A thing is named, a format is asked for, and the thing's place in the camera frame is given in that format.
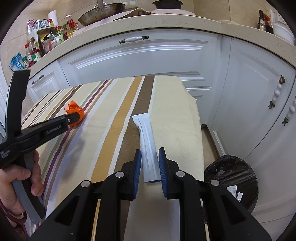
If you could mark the stacked white bowls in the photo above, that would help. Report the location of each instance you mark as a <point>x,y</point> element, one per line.
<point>283,32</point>

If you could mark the white paper towel roll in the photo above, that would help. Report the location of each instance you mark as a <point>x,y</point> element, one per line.
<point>53,16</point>

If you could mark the left door beaded handle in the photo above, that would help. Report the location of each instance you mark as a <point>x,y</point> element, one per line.
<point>276,92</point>

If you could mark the white wall socket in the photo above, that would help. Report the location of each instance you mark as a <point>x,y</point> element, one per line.
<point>280,19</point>

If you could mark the door beaded handle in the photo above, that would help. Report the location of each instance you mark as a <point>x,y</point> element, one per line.
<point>290,112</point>
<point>276,92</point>

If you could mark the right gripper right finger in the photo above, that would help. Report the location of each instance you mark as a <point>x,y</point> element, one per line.
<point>208,211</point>

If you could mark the red cap oil bottle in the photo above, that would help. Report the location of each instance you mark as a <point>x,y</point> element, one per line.
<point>69,27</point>

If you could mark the right door beaded handle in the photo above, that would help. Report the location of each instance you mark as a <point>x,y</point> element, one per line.
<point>290,112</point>

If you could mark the condiment jar cluster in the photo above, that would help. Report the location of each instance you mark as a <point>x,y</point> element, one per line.
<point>43,36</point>

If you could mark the white drawer handle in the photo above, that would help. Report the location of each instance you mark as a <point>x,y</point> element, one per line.
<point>133,39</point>

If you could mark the plain white paper sleeve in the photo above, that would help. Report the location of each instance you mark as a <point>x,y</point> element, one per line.
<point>150,161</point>

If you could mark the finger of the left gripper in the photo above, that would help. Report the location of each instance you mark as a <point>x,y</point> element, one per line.
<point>16,95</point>
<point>42,132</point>

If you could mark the striped beige tablecloth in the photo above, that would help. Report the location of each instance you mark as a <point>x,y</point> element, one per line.
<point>107,137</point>

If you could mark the steel wok pan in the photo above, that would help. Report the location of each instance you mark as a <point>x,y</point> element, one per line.
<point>101,12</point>

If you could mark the white green printed sleeve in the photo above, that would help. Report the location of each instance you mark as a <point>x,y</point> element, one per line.
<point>234,192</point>

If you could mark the black cooking pot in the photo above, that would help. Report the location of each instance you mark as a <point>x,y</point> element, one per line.
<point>168,4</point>

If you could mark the dark olive oil bottle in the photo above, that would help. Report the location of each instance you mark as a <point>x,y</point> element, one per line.
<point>261,20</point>

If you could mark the small orange wrapper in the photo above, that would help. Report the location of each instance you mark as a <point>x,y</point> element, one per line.
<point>73,107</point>

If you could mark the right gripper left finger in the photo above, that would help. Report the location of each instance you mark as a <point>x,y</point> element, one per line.
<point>92,211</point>

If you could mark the small far drawer handle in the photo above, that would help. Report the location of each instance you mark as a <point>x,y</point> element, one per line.
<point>37,79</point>

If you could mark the person's left hand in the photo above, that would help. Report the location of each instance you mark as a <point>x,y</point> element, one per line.
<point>15,172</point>

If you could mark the black lined trash bin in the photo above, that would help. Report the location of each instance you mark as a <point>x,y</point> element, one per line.
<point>233,171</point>

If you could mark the blue snack packet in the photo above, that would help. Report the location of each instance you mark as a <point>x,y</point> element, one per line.
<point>16,63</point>

